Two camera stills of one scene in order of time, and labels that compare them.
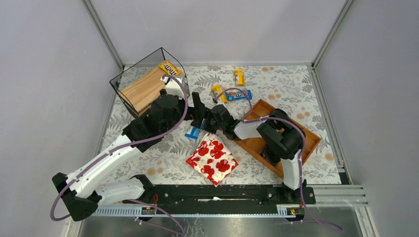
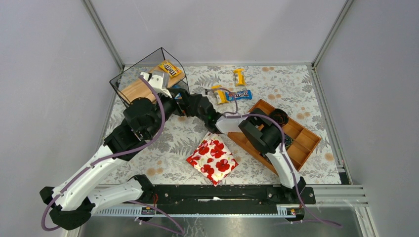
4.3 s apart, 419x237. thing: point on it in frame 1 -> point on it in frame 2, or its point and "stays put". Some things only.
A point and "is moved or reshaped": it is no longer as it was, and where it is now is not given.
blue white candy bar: [193, 133] is moved or reshaped
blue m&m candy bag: [238, 95] stays put
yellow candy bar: [218, 88] stays put
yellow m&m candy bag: [170, 68] stays put
